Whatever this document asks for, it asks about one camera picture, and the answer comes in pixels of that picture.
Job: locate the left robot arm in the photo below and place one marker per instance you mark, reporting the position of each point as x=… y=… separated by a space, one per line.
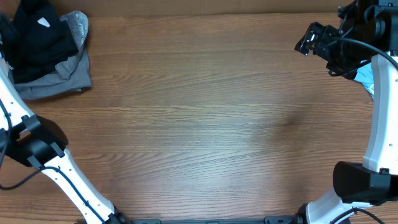
x=37 y=142

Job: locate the black t-shirt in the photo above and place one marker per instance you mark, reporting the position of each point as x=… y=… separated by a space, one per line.
x=35 y=40

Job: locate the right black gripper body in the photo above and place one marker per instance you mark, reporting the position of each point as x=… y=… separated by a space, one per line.
x=344 y=57

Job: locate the folded grey shirt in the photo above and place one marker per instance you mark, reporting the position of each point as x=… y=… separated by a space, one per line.
x=70 y=75

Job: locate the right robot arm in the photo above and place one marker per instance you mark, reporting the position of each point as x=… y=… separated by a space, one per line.
x=367 y=36

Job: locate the light blue t-shirt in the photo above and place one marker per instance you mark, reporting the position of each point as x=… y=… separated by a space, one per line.
x=365 y=77

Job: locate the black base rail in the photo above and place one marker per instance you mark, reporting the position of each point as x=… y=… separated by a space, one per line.
x=211 y=221

